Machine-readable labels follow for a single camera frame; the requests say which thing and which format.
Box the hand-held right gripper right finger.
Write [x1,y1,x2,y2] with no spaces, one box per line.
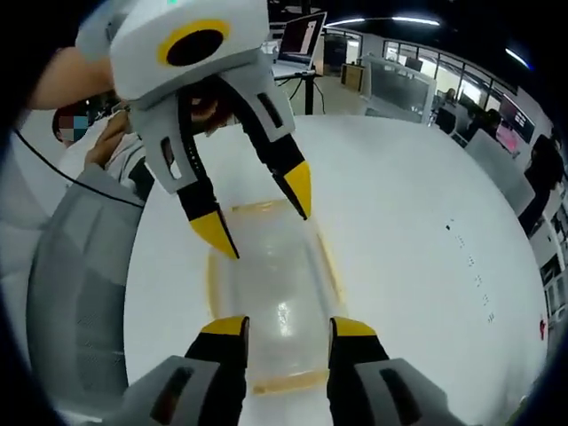
[327,315,465,426]

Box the brown box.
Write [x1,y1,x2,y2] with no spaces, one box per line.
[340,63,366,91]

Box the black laptop stand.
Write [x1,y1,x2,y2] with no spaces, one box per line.
[270,66,326,116]

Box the thin black cable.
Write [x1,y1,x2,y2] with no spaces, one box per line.
[12,127,144,208]

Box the clear plastic container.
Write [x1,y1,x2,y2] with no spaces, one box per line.
[205,198,348,397]

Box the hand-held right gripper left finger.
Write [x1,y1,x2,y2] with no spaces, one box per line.
[126,314,250,426]

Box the open laptop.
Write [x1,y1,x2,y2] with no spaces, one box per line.
[275,11,328,70]

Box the dark monitor with pink screen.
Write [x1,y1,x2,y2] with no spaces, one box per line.
[495,94,534,150]

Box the person's left hand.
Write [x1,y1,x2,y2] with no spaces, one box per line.
[180,82,239,135]

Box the grey desk divider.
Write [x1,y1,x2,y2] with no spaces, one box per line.
[464,130,537,215]

